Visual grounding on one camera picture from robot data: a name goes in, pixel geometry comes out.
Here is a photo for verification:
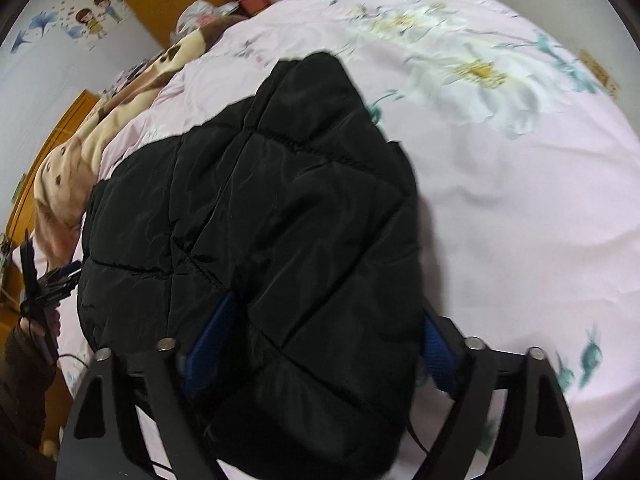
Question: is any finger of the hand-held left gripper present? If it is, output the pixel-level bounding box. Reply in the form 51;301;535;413
46;262;84;286

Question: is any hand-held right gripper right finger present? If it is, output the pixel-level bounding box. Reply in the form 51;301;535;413
402;305;584;480

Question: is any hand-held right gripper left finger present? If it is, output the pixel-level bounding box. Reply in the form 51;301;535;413
55;294;238;480

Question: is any black hooded puffer jacket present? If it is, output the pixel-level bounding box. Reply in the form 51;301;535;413
76;51;435;480

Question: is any person's left forearm brown sleeve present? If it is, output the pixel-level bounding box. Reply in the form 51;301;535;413
0;322;62;480

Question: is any person's left hand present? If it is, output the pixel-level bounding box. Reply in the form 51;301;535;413
18;304;63;343

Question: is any wooden headboard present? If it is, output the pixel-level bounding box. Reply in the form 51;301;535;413
0;89;100;311

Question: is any brown bear print blanket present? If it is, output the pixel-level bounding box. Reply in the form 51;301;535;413
31;14;246;273

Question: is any pink floral bed sheet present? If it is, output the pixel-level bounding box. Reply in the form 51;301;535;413
60;0;640;480

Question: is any white plastic bag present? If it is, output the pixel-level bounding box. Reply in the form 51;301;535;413
176;2;223;32

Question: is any pink plastic container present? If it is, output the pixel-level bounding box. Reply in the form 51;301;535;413
238;0;275;17

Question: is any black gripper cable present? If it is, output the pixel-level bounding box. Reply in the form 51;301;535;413
18;305;103;367

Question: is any cartoon couple wall sticker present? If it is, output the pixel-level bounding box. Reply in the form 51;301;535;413
10;0;126;56

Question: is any wall socket plate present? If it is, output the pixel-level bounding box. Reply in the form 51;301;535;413
576;49;622;100

